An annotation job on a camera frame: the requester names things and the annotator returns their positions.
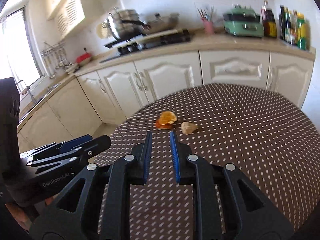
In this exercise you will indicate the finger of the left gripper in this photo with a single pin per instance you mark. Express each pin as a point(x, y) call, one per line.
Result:
point(81, 154)
point(53, 149)

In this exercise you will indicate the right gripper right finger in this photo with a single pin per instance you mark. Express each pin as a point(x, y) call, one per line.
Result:
point(226, 203)

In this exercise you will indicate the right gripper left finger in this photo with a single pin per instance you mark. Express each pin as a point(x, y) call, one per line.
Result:
point(96, 203)

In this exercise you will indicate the orange peel piece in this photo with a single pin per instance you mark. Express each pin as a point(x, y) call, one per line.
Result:
point(166, 120)

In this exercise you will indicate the beige nut shell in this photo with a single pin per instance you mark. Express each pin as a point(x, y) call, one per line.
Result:
point(188, 128)

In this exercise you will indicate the kitchen window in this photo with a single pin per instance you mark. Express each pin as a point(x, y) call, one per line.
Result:
point(17, 60)

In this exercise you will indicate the person left hand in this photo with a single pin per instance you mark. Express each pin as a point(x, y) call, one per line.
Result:
point(25, 216)

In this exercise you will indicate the chrome sink faucet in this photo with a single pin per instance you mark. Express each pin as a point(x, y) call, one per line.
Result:
point(26, 90)

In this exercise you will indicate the red white bowl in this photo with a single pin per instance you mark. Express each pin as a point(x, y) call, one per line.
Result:
point(83, 59)

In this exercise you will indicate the brown polka dot tablecloth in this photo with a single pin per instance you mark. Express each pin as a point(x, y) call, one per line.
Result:
point(261, 132)

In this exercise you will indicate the hanging utensil rack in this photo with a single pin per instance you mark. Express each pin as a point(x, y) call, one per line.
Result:
point(55, 58)

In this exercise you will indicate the cream round strainer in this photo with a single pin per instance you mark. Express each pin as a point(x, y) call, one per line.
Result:
point(102, 31)

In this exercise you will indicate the black gas stove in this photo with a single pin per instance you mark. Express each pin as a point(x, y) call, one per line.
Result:
point(144, 42)

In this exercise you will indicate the stainless steel steamer pot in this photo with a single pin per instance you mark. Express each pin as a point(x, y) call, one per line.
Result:
point(119, 30)

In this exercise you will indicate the steel frying pan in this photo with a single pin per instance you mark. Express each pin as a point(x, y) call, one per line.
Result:
point(159, 24)

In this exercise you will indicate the pink utensil cup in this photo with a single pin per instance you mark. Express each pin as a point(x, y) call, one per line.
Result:
point(208, 27)

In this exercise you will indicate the dark soy sauce bottle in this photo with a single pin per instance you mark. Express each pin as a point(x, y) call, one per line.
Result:
point(269, 23)

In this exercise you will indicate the green yellow bottle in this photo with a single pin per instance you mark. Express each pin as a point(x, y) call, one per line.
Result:
point(301, 32)

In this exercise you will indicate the green electric cooker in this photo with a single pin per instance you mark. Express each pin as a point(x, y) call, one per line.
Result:
point(243, 21)

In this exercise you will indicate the dark oil bottle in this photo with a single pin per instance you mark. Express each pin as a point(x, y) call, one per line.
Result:
point(285, 25)

